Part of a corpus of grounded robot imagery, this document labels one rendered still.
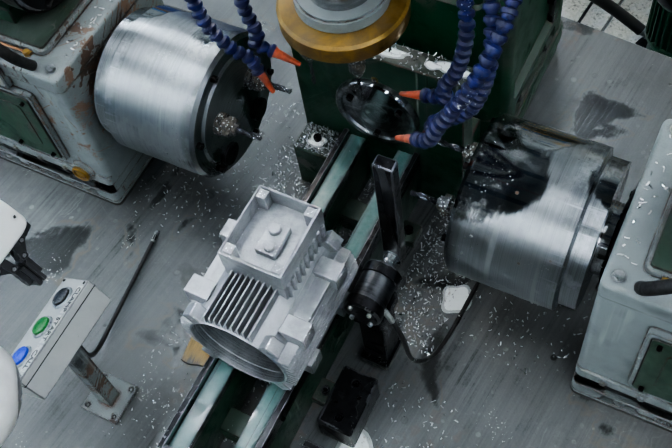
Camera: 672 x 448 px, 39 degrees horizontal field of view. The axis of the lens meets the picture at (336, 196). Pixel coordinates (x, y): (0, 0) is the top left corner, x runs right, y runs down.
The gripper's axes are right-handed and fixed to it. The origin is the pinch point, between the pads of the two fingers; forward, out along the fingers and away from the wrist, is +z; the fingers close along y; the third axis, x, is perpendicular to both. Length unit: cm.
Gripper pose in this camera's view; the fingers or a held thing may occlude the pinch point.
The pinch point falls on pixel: (29, 272)
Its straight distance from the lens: 141.7
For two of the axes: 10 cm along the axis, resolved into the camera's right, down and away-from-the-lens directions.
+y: 4.4, -7.8, 4.4
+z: 5.6, 6.2, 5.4
